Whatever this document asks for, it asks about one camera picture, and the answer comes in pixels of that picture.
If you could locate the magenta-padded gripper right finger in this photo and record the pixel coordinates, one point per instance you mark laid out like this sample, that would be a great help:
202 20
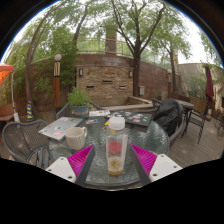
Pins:
163 165

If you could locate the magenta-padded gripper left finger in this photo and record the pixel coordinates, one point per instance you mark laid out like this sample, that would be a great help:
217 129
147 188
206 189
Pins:
61 166

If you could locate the clear plastic bottle white cap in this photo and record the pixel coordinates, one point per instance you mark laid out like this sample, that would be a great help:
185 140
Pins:
116 133

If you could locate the cream ribbed mug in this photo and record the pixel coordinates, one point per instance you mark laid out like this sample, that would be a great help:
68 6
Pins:
75 138

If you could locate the silver laptop with stickers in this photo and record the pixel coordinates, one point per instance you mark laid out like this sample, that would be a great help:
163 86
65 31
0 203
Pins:
60 128

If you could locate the small colourful card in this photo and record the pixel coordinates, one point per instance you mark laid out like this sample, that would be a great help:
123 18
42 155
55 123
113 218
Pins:
92 121

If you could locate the black slatted metal chair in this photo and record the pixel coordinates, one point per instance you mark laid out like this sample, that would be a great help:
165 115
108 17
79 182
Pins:
199 120

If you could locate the blue yellow striped cone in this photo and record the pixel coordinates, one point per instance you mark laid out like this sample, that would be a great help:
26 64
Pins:
29 110

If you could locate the dark square patio table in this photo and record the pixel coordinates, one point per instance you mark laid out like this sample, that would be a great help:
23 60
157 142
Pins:
187 105

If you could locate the white printed booklet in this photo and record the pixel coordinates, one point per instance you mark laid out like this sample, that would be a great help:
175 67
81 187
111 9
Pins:
99 113

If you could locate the white umbrella base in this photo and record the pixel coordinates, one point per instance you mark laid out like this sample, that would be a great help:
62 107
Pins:
16 117

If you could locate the green plant in teal pot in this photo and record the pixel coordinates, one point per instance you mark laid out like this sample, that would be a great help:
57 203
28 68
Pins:
79 98

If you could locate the wooden bench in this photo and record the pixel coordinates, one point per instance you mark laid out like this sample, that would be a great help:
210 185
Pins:
6 111

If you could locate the folded maroon umbrella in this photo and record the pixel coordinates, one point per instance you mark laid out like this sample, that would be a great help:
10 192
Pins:
209 85

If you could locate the slender leaning tree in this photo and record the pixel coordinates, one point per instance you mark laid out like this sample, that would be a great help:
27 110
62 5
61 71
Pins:
173 73

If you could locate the tree with dark forked trunk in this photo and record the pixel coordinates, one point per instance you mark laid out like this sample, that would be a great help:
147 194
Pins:
136 73

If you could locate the tall curved trunk tree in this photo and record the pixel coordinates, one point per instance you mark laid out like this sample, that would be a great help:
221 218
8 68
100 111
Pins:
29 73

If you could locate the orange patio umbrella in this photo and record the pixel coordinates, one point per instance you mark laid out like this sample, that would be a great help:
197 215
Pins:
5 71

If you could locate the grey wall box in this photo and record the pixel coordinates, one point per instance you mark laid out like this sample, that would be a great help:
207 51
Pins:
141 90

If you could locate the wooden lamp post white globe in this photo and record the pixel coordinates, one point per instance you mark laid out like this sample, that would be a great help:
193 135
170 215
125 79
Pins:
57 86

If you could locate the black wall lantern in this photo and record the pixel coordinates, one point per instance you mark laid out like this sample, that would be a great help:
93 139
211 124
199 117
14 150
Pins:
80 72
130 73

